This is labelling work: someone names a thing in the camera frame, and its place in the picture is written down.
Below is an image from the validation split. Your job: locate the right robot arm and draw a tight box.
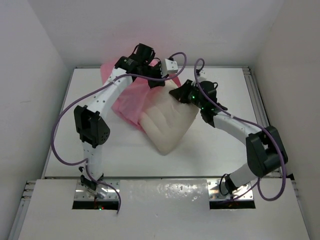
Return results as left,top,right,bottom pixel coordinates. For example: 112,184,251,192
169,80,288,196

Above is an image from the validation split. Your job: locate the right aluminium rail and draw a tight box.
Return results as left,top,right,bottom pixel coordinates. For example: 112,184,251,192
242,67,285,178

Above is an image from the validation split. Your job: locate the metal base plate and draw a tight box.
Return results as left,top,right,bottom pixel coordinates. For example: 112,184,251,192
73,180,120,202
206,178,254,202

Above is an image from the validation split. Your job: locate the aluminium rail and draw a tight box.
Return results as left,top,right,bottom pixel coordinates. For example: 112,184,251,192
8,181,36,240
242,67,285,178

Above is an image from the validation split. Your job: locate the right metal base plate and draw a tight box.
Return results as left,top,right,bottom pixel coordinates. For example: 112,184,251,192
206,178,254,202

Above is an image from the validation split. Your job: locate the cream bear print pillow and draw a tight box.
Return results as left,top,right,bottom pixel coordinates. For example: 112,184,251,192
138,80,199,156

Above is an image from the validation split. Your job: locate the left aluminium rail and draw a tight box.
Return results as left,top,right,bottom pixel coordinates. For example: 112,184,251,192
8,181,36,240

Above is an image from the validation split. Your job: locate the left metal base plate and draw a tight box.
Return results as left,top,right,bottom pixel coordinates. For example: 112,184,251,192
73,180,120,202

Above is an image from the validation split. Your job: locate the pink satin pillowcase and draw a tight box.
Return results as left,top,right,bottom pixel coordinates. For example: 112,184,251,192
100,60,181,132

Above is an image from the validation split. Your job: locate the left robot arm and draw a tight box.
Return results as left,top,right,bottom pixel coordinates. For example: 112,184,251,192
73,43,162,191

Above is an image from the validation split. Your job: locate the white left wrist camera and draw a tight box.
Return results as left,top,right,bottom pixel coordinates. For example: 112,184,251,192
160,58,179,77

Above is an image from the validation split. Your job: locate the white front cover panel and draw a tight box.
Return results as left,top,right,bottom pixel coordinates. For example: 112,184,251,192
19,179,309,240

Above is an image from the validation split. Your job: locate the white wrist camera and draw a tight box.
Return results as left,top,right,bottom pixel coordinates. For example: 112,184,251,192
196,69,206,77
160,58,179,77

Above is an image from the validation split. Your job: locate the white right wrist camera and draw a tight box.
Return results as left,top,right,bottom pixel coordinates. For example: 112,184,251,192
196,69,206,77

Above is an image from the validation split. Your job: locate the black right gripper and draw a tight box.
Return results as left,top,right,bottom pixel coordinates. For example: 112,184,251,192
169,79,205,110

